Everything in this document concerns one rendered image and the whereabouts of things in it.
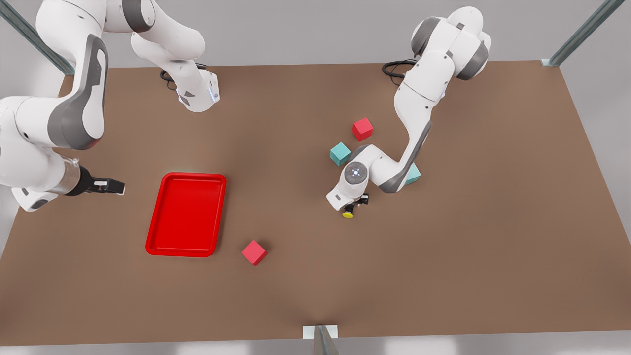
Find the red cube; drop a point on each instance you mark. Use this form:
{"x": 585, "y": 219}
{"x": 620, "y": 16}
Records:
{"x": 254, "y": 252}
{"x": 363, "y": 129}

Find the red plastic tray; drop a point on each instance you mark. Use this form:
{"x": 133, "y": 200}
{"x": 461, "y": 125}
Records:
{"x": 186, "y": 215}

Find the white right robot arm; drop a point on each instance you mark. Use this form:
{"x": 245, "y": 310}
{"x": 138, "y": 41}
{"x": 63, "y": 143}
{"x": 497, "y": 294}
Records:
{"x": 74, "y": 113}

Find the teal cube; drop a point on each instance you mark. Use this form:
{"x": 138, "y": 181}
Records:
{"x": 340, "y": 154}
{"x": 414, "y": 174}

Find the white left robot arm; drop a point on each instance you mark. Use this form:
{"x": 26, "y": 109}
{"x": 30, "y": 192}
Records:
{"x": 419, "y": 98}

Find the small yellow round object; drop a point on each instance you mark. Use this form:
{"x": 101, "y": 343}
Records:
{"x": 348, "y": 214}

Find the silver frame post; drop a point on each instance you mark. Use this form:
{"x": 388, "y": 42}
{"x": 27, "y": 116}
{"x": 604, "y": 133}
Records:
{"x": 581, "y": 32}
{"x": 321, "y": 339}
{"x": 37, "y": 39}

